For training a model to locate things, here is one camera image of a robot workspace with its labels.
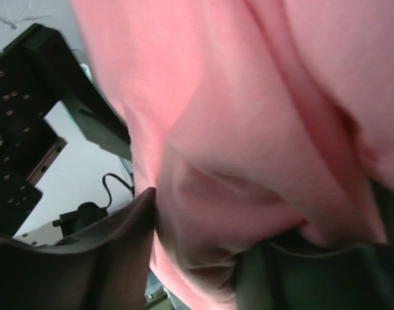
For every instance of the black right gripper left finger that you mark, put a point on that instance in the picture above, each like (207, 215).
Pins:
(103, 266)

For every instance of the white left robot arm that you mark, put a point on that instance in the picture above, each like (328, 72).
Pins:
(37, 69)

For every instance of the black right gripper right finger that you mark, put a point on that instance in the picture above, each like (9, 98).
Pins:
(271, 276)

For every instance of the pink t shirt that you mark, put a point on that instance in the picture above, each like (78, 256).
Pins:
(249, 118)

